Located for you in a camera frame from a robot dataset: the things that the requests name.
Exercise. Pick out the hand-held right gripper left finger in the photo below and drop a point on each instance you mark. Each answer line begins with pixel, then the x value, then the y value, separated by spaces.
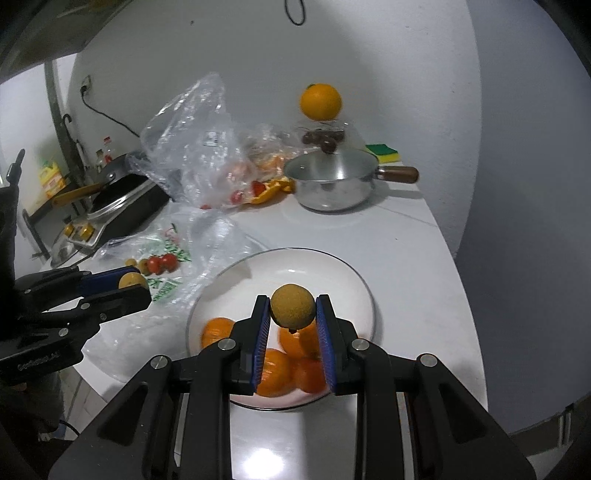
pixel 261 341

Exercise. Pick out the black wok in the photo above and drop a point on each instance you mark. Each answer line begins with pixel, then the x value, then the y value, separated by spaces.
pixel 134 196

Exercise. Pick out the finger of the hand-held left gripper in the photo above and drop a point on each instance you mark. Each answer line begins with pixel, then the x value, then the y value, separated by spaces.
pixel 101 281
pixel 120 302

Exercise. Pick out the stainless gas stove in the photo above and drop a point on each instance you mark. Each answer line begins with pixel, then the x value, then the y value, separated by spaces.
pixel 81 233

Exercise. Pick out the red-capped clear bottle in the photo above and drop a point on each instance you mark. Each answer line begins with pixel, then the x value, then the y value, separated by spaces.
pixel 107 147

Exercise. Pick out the large orange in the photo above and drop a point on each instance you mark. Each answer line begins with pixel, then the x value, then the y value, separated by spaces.
pixel 321 101

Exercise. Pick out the red cherry tomato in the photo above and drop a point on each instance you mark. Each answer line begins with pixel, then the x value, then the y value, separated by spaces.
pixel 257 187
pixel 168 261
pixel 236 196
pixel 154 264

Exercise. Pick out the grey vertical pipe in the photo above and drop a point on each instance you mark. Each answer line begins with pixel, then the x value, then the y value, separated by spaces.
pixel 55 106

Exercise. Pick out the dark oil bottle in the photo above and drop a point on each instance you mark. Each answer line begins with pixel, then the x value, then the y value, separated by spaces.
pixel 99 159

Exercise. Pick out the grey refrigerator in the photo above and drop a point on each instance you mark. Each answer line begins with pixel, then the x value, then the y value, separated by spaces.
pixel 531 184

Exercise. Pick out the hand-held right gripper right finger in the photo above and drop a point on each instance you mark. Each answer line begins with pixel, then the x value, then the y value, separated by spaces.
pixel 325 341

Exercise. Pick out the black umbrella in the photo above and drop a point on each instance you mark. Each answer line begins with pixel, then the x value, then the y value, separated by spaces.
pixel 76 147

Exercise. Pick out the white plate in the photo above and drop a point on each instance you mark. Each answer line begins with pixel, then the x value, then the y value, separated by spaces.
pixel 295 267

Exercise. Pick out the clear crumpled plastic bag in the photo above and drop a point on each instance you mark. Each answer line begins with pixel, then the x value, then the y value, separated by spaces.
pixel 194 138

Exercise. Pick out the clear box of dark fruits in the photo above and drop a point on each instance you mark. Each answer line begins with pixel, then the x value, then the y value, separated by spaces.
pixel 323 134

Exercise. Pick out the tangerine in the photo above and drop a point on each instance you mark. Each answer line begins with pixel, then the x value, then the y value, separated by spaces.
pixel 310 376
pixel 274 371
pixel 217 330
pixel 298 344

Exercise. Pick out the glass saucepan lid brown knob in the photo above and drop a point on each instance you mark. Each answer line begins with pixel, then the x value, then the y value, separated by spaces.
pixel 351 161

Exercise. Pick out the green printed plastic bag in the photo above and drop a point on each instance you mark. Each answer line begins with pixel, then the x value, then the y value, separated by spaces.
pixel 203 240

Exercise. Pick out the orange peel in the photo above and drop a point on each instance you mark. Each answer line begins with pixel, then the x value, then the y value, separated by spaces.
pixel 272 187

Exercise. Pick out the grey range hood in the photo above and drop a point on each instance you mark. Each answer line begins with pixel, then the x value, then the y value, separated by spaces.
pixel 46 27

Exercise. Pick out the white wall socket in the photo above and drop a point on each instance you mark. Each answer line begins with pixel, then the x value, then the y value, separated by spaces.
pixel 86 86

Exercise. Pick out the green and yellow sponge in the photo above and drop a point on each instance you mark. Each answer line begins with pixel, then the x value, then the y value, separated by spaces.
pixel 383 151

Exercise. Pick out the black metal rack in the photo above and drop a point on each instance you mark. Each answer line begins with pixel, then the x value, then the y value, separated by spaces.
pixel 30 221

